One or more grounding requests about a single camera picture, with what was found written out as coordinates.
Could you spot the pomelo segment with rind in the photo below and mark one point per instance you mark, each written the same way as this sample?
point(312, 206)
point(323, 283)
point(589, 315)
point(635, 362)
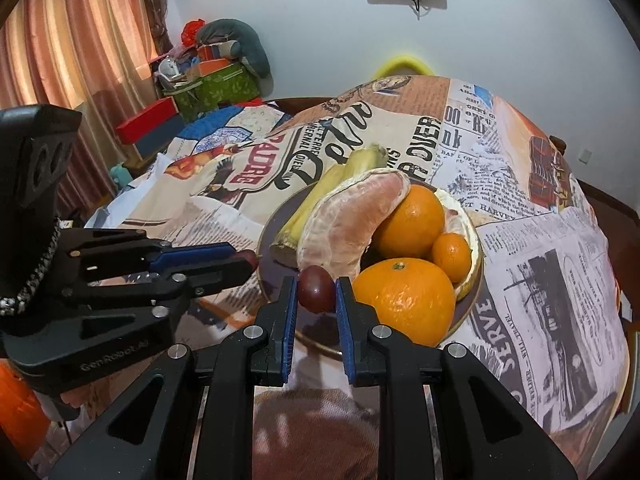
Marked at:
point(457, 220)

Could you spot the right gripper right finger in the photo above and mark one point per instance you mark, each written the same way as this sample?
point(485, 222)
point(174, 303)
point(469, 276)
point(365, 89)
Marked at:
point(443, 414)

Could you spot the large orange with sticker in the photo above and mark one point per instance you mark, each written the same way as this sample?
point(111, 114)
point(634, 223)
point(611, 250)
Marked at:
point(412, 228)

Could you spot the green storage box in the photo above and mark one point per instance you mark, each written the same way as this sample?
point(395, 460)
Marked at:
point(230, 85)

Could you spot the large orange front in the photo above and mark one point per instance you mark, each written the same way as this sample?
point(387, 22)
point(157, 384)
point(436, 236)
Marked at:
point(410, 295)

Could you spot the orange pink curtain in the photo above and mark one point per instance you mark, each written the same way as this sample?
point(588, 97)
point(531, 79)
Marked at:
point(87, 55)

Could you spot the red box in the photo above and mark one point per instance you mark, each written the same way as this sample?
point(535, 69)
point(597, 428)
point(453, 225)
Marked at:
point(136, 127)

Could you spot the blue patchwork quilt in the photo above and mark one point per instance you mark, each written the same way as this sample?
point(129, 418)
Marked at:
point(230, 125)

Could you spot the red plastic bag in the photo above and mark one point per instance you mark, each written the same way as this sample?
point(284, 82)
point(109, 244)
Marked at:
point(189, 32)

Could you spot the peeled pomelo segment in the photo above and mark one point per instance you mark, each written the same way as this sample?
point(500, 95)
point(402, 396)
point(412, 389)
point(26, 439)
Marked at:
point(341, 225)

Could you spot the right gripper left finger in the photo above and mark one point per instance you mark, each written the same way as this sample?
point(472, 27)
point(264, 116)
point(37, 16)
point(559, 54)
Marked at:
point(190, 413)

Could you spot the small tangerine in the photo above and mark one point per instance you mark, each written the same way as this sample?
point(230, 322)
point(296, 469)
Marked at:
point(452, 253)

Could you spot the dark red grape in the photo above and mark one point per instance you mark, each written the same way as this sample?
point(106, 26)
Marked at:
point(316, 290)
point(250, 256)

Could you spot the newspaper print tablecloth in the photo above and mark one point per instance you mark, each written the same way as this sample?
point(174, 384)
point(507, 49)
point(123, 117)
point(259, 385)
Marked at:
point(545, 318)

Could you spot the white wall socket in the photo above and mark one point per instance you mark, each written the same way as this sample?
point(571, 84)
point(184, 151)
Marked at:
point(585, 156)

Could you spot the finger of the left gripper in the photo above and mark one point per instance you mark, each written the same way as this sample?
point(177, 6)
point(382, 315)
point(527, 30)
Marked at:
point(175, 254)
point(200, 274)

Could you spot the grey plush pillow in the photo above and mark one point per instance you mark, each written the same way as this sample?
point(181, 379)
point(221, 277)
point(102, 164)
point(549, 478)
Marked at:
point(236, 40)

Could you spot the dark purple plate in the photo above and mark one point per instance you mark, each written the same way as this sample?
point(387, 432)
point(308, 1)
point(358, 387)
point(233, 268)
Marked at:
point(316, 325)

